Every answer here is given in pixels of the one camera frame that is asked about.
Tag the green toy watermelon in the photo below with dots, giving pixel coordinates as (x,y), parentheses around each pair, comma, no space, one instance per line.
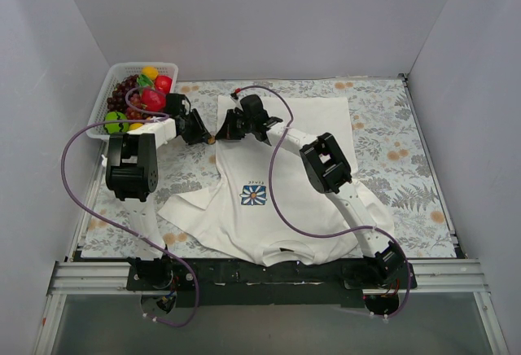
(117,122)

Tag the red toy apple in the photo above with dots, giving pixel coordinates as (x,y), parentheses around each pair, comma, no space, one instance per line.
(163,83)

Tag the aluminium frame rail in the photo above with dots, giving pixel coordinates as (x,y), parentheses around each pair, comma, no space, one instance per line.
(103,278)

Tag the floral patterned table mat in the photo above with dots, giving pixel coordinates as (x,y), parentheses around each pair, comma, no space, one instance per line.
(391,160)

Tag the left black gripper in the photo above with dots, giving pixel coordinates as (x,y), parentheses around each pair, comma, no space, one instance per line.
(194,128)

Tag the yellow toy lemon top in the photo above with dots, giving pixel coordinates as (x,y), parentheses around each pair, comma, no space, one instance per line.
(150,72)

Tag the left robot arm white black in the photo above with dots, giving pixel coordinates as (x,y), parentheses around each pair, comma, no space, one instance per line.
(132,174)

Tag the yellow toy lemon bottom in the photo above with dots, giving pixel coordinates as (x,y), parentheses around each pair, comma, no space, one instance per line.
(135,126)

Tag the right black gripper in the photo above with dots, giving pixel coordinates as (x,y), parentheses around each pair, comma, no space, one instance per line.
(234,124)

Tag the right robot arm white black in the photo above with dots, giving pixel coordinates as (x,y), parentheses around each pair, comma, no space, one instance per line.
(329,173)

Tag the red toy dragon fruit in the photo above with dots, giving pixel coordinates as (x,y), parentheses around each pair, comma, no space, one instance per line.
(153,101)

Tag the white t-shirt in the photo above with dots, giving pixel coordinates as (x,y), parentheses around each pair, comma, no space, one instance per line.
(237,215)

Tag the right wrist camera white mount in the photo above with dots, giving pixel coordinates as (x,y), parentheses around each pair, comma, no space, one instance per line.
(235,97)

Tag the purple toy grapes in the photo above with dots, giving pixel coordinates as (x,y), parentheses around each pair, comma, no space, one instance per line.
(116,102)

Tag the white plastic basket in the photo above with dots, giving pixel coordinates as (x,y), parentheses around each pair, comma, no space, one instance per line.
(117,73)

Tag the yellow toy lemon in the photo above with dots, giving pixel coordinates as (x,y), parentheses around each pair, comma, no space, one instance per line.
(135,126)
(150,72)

